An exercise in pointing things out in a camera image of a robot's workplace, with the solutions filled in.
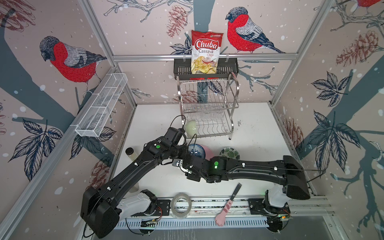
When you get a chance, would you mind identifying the light green bowl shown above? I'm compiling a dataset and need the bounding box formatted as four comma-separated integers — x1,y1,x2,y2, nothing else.
185,120,198,137

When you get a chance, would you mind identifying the steel two-tier dish rack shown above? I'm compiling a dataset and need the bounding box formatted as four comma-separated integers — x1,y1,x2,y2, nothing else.
176,74,240,140

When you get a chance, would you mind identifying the blue white patterned bowl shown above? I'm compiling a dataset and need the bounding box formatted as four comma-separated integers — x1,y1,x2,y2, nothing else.
188,144,206,159

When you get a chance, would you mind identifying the green leaf patterned bowl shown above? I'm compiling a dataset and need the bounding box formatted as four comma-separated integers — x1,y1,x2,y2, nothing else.
219,147,240,160

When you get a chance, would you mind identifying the pink plate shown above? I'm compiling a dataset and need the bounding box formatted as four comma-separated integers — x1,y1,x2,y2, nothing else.
201,145,215,161

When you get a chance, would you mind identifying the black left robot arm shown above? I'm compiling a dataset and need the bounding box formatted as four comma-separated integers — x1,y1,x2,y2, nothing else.
81,127,188,238

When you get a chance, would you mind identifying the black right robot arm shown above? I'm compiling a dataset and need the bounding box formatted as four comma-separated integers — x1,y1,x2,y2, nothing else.
179,154,311,209

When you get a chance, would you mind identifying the red Chuba cassava chips bag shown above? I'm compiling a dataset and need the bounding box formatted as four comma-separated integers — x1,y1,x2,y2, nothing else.
191,31,223,74

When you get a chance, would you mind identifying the small glass spice jar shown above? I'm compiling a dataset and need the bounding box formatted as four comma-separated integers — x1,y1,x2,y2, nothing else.
125,147,138,162

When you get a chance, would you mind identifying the clear tape roll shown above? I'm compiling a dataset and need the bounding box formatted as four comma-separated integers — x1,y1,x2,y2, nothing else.
171,193,192,219

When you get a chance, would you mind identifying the pink cat paw spatula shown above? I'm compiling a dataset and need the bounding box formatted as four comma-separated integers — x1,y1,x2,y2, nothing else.
215,183,242,227

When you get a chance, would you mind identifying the black wire wall basket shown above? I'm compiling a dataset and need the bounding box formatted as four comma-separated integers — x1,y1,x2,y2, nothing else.
174,58,239,81

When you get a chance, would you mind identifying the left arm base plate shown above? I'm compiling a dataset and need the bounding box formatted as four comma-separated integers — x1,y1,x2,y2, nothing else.
136,199,171,217

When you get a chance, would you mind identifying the white mesh wall shelf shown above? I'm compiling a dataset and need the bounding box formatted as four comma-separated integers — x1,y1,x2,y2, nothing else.
75,73,128,138

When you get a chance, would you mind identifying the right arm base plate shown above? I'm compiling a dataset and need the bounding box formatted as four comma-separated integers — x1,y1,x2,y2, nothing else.
248,199,291,217

